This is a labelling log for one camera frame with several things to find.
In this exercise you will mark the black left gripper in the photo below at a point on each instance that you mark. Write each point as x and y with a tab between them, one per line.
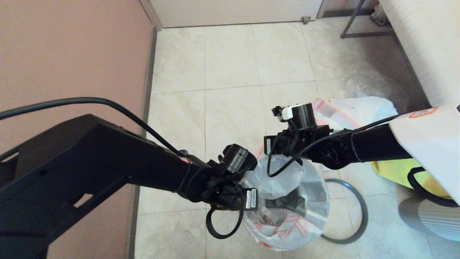
233	198

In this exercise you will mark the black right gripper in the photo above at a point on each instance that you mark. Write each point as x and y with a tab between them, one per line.
282	142

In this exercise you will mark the used trash bag red print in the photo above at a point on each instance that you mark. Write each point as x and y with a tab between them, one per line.
359	108

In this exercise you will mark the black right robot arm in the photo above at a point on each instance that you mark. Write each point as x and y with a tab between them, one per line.
377	144

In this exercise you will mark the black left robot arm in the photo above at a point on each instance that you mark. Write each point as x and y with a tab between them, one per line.
90	162

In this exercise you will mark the clear plastic bag dark contents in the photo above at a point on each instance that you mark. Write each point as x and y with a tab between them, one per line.
370	84

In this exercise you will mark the yellow fabric bag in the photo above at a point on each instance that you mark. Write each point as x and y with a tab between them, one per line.
391	169

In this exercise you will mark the small metal door stop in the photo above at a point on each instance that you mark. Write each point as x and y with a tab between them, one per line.
305	21

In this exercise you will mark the white door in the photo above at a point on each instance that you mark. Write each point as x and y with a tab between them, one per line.
233	12

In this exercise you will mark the grey patterned slipper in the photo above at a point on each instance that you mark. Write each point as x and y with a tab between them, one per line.
379	16

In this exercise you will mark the white ribbed cylinder container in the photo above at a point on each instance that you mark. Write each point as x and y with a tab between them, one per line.
435	223

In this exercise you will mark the cream textured table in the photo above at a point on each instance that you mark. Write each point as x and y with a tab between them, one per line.
427	43

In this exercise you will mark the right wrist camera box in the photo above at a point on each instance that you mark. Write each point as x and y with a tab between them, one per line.
277	112

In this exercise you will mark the grey metal frame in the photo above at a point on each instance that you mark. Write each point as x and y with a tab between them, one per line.
363	35

